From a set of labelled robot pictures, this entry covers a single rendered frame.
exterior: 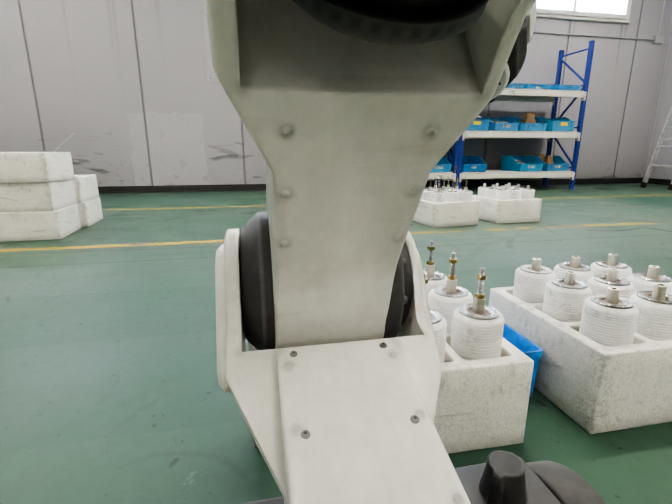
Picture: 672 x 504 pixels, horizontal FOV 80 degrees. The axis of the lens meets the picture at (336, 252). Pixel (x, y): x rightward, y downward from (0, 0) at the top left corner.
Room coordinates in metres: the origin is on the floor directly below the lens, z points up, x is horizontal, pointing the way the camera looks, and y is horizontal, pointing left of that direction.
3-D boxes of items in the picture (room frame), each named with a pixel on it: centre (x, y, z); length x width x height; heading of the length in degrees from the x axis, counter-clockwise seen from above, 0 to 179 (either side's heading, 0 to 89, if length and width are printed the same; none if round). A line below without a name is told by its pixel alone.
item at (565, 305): (0.90, -0.55, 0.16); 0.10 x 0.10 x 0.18
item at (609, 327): (0.79, -0.57, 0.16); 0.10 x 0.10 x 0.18
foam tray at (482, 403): (0.83, -0.14, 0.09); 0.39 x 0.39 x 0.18; 11
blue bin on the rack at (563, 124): (6.01, -3.08, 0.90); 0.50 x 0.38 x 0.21; 11
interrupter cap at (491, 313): (0.73, -0.28, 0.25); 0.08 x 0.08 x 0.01
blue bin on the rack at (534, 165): (5.92, -2.66, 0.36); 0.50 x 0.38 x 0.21; 11
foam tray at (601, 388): (0.93, -0.67, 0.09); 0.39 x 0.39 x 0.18; 12
